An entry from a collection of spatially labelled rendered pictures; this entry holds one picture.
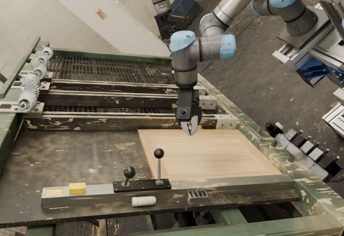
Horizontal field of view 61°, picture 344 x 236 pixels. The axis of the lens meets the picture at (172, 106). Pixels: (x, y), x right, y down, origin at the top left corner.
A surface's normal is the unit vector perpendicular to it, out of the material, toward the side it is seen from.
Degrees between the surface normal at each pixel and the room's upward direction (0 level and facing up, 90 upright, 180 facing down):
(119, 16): 90
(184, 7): 90
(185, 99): 38
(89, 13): 90
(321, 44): 0
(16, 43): 90
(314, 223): 55
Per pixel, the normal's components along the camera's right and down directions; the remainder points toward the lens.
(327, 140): -0.70, -0.55
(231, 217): 0.15, -0.91
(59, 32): 0.21, 0.47
